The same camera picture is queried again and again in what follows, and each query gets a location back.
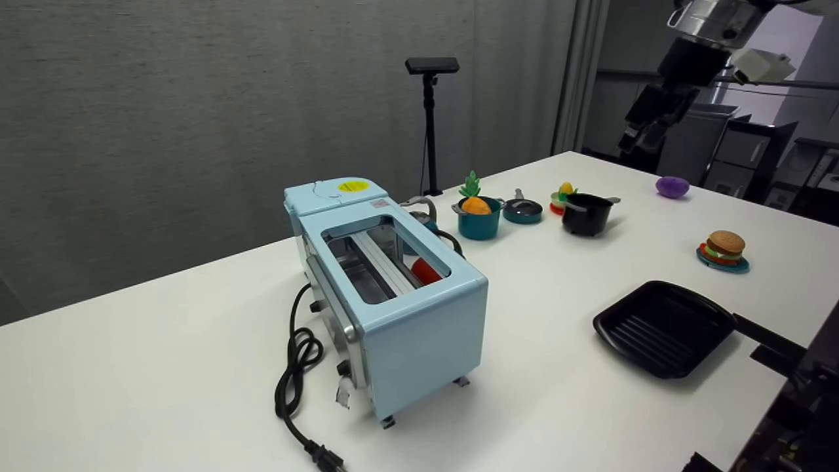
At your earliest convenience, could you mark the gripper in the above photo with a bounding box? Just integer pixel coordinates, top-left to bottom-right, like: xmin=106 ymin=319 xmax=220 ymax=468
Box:
xmin=617 ymin=37 xmax=732 ymax=155

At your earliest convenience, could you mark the purple toy eggplant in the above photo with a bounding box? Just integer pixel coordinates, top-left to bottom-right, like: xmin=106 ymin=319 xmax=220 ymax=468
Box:
xmin=655 ymin=175 xmax=691 ymax=199

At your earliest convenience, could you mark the black toy pot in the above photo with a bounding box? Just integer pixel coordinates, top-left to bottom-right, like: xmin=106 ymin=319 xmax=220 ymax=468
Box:
xmin=561 ymin=192 xmax=621 ymax=237

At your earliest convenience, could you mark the stack of toy vegetables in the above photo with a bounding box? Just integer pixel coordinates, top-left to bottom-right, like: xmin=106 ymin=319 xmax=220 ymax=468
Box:
xmin=549 ymin=182 xmax=579 ymax=216

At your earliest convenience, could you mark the toy burger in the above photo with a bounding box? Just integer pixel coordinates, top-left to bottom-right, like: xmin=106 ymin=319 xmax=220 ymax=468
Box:
xmin=698 ymin=229 xmax=747 ymax=267

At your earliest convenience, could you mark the teal toy pan with lid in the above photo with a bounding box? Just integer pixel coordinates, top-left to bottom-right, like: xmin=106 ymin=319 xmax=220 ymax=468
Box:
xmin=501 ymin=188 xmax=544 ymax=226

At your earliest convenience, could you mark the teal toy plate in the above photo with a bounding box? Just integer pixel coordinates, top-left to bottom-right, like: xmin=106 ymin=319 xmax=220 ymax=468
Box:
xmin=695 ymin=247 xmax=751 ymax=275

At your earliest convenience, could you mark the pineapple plush toy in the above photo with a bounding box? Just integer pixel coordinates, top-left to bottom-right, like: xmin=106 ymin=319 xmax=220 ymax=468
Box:
xmin=458 ymin=170 xmax=493 ymax=216

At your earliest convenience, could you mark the blue toy pot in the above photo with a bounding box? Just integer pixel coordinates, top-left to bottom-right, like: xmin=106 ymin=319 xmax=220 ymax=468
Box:
xmin=451 ymin=196 xmax=505 ymax=241

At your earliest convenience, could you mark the teal toy kettle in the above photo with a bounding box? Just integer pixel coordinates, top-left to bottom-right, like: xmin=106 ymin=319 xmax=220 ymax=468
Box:
xmin=399 ymin=195 xmax=465 ymax=258

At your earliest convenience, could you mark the red toy piece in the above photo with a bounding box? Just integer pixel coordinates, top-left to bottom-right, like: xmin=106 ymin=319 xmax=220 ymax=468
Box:
xmin=411 ymin=258 xmax=443 ymax=286

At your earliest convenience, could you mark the row of grey cabinets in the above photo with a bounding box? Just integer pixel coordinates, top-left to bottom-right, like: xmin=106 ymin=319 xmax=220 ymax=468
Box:
xmin=655 ymin=102 xmax=839 ymax=227

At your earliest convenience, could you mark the black grill pan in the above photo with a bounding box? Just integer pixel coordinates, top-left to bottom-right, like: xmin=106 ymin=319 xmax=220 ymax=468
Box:
xmin=593 ymin=280 xmax=808 ymax=380

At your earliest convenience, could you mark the light blue toaster oven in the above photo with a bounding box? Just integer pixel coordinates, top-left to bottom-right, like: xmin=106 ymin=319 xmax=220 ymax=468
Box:
xmin=283 ymin=176 xmax=490 ymax=431

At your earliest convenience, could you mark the camera on mount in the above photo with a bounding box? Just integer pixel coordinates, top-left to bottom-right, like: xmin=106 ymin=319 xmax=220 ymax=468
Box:
xmin=404 ymin=56 xmax=461 ymax=197

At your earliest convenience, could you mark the black power cable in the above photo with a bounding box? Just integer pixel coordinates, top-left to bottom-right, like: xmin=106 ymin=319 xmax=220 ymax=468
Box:
xmin=274 ymin=283 xmax=348 ymax=472

